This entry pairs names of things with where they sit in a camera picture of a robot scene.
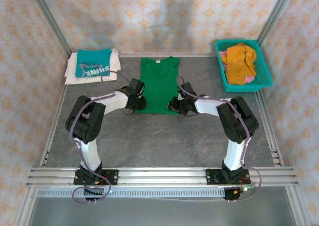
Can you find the long aluminium mounting rail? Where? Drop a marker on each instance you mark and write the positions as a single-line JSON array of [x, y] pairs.
[[162, 177]]

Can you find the green t-shirt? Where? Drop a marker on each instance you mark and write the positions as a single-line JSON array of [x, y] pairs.
[[157, 86]]

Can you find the orange t-shirt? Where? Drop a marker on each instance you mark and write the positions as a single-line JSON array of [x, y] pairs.
[[236, 66]]

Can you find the left arm's black base plate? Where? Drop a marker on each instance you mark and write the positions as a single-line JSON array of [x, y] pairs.
[[113, 177]]

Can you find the folded teal printed t-shirt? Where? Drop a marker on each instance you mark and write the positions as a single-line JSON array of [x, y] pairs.
[[92, 57]]

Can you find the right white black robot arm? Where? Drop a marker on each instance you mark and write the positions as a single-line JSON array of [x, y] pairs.
[[207, 106]]

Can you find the pink garment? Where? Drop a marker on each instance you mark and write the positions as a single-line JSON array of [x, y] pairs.
[[249, 78]]

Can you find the folded white t-shirt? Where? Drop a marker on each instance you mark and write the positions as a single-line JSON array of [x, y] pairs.
[[72, 77]]

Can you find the teal plastic basket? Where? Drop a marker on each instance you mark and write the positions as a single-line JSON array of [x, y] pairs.
[[262, 68]]

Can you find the right arm's black base plate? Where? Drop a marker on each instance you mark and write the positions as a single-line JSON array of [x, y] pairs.
[[211, 177]]

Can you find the aluminium table edge rail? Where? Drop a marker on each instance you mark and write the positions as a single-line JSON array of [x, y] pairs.
[[199, 55]]

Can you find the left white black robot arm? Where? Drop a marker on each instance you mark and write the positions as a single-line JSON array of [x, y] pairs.
[[114, 100]]

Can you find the aluminium frame post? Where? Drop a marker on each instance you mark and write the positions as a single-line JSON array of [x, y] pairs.
[[274, 16], [49, 21]]

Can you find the small green circuit board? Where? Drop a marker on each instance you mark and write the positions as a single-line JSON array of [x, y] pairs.
[[249, 186]]

